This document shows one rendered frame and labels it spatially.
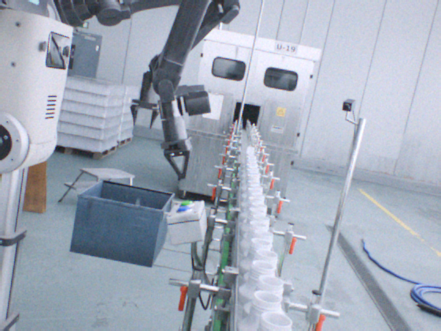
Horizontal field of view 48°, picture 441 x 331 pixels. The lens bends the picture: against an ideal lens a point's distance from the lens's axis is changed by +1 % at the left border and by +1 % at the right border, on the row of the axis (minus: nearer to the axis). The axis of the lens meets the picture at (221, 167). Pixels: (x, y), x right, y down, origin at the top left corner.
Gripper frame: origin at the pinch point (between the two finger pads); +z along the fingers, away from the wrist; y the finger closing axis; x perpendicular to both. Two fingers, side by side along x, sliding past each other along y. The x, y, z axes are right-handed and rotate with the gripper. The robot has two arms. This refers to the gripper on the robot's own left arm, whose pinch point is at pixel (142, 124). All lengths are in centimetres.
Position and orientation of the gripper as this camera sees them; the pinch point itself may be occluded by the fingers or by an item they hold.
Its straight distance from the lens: 191.9
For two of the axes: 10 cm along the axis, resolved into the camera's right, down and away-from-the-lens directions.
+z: -1.9, 9.7, 1.7
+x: -0.4, 1.7, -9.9
